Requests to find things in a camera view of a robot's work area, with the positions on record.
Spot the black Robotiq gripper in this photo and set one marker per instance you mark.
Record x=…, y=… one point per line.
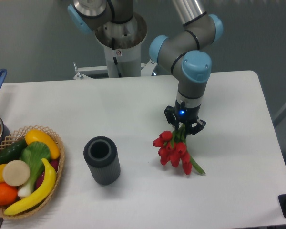
x=184, y=115

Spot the red tulip bouquet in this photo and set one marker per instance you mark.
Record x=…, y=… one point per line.
x=173, y=148

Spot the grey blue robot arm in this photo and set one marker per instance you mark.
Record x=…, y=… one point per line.
x=180, y=55

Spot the dark grey ribbed vase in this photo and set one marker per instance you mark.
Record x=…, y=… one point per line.
x=101, y=156

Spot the purple red vegetable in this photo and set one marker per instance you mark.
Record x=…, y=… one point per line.
x=39, y=181

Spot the yellow squash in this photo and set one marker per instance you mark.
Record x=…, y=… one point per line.
x=36, y=135

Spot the green bok choy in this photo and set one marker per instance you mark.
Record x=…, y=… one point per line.
x=32, y=155

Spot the yellow banana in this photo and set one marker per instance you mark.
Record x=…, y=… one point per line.
x=38, y=195

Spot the green cucumber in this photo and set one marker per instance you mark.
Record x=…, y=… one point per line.
x=12, y=152

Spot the beige round disc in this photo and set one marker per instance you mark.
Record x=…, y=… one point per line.
x=16, y=173

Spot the orange fruit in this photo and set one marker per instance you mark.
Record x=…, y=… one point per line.
x=8, y=194

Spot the woven wicker basket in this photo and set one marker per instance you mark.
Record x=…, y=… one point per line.
x=20, y=134

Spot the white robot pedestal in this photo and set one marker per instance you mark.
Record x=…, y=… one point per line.
x=122, y=49

